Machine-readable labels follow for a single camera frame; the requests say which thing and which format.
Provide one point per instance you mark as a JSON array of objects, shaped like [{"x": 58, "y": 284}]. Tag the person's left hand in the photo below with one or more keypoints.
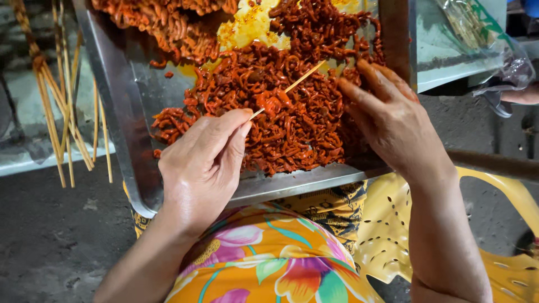
[{"x": 198, "y": 176}]

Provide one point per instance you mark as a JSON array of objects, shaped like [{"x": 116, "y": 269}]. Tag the yellow patterned cloth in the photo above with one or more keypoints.
[{"x": 337, "y": 210}]

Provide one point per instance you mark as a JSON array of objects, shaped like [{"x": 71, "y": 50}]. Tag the heap of red marinated meat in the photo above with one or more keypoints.
[{"x": 286, "y": 96}]

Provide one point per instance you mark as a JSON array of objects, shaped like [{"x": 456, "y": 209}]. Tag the grey board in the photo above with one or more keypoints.
[{"x": 454, "y": 42}]

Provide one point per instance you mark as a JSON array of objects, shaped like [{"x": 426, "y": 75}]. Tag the yellow plastic chair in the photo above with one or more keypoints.
[{"x": 421, "y": 235}]

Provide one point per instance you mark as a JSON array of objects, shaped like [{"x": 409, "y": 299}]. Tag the bundle of bamboo skewers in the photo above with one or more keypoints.
[{"x": 63, "y": 96}]

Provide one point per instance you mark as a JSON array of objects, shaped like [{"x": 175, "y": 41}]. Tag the red marinated meat piece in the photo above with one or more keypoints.
[{"x": 271, "y": 103}]

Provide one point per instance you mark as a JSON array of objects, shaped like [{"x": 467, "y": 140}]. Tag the thin bamboo skewer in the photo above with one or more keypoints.
[{"x": 290, "y": 87}]

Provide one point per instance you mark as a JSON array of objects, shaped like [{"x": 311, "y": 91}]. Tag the skewered orange marinated meat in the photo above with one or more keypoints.
[{"x": 23, "y": 25}]

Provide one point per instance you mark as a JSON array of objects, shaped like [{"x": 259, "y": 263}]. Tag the clear plastic bag of skewers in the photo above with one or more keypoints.
[{"x": 484, "y": 46}]

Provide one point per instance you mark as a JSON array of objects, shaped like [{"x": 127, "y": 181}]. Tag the large metal tray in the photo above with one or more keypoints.
[{"x": 139, "y": 105}]

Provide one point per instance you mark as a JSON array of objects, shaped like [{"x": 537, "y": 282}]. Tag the orange floral dress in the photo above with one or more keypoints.
[{"x": 269, "y": 261}]

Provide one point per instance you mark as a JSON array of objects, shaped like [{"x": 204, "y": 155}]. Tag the person's right hand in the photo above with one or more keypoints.
[{"x": 391, "y": 122}]

